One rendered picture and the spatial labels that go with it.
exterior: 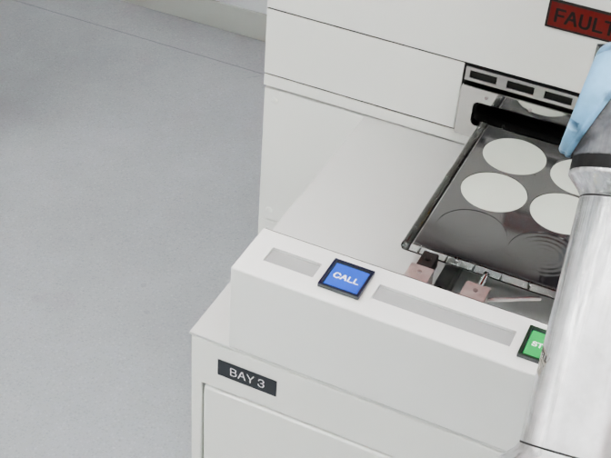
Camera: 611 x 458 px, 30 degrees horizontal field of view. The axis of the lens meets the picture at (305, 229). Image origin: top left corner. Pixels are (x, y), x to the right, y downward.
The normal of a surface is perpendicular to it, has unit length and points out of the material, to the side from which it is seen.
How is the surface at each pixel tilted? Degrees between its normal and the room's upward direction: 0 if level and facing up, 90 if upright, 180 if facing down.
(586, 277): 51
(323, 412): 90
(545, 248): 0
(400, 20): 90
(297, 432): 90
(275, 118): 90
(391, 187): 0
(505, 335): 0
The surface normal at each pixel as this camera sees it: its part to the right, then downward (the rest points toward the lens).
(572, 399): -0.35, -0.19
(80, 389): 0.06, -0.78
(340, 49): -0.42, 0.55
